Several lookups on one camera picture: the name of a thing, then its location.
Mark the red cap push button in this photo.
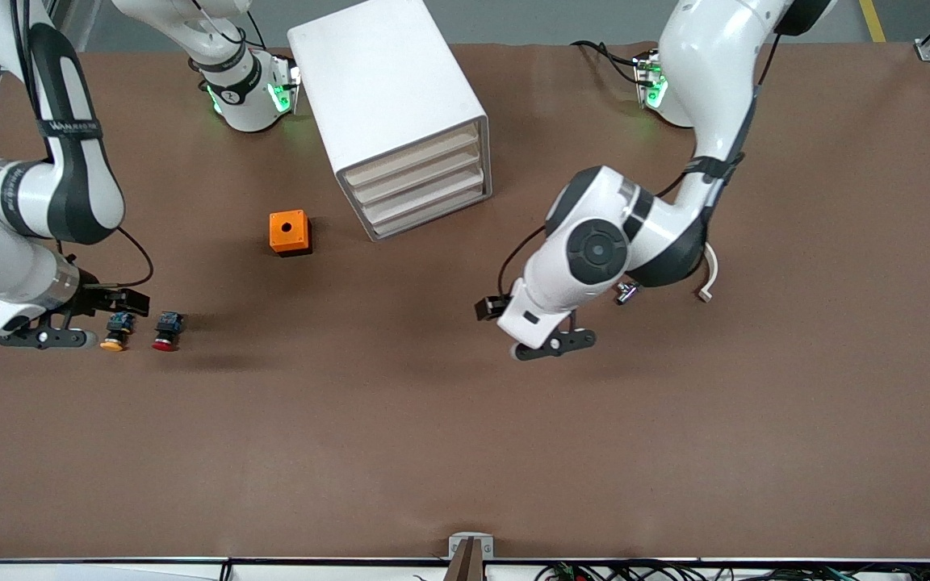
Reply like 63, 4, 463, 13
151, 311, 186, 353

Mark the yellow cap push button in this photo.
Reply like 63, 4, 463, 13
99, 311, 137, 353

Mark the orange box with round hole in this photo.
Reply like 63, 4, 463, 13
269, 210, 312, 257

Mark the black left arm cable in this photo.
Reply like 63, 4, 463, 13
499, 226, 551, 301

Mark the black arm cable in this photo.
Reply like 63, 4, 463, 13
499, 226, 551, 301
114, 228, 155, 289

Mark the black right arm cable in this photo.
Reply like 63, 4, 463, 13
114, 228, 155, 289

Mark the white curved plastic bracket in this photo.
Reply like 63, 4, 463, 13
695, 242, 719, 304

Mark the grey metal edge bracket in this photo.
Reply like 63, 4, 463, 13
448, 533, 495, 560

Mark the brown post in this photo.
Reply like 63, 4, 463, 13
449, 539, 484, 581

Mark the black cable on table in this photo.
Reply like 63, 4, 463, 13
570, 39, 645, 84

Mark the tangled cable bundle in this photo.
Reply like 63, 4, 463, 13
536, 562, 930, 581

